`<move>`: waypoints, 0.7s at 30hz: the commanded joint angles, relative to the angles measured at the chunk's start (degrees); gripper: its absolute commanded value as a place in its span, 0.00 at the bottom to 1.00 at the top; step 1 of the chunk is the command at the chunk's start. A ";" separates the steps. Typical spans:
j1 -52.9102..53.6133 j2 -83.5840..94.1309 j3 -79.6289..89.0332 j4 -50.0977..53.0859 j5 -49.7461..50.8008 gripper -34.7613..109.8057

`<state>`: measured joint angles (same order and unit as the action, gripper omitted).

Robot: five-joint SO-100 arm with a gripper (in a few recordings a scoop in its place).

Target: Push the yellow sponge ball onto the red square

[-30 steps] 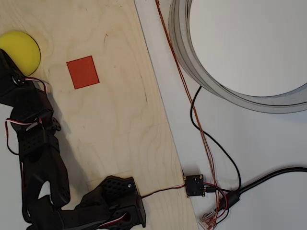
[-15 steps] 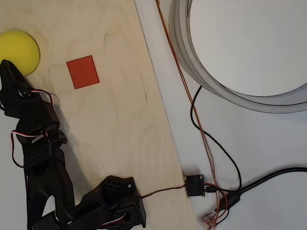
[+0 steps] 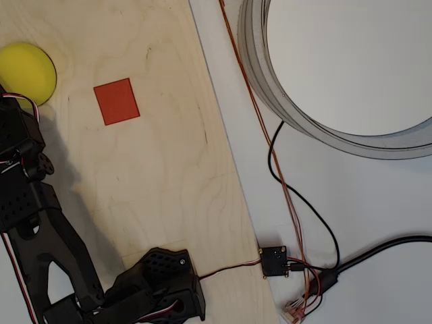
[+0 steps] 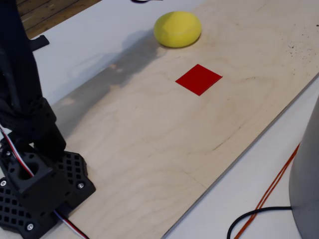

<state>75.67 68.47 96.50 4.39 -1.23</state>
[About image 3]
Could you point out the yellow round sponge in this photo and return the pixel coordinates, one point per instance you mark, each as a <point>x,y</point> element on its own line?
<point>27,71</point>

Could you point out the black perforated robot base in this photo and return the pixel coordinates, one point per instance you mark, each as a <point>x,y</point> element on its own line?
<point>182,270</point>

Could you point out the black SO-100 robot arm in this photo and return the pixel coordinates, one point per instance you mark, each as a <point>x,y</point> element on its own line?
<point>57,233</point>

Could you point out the red paper square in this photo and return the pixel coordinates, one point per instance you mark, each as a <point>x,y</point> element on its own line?
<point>116,101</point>

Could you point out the light plywood board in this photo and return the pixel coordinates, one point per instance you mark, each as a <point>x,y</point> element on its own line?
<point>162,168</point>

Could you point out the red white black servo lead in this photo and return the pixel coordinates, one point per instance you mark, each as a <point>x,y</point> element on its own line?
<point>219,270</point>

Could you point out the large grey round drum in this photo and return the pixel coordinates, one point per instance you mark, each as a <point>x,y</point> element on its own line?
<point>253,50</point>

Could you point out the small black controller board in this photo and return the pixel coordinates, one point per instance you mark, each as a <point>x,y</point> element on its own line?
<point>273,261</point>

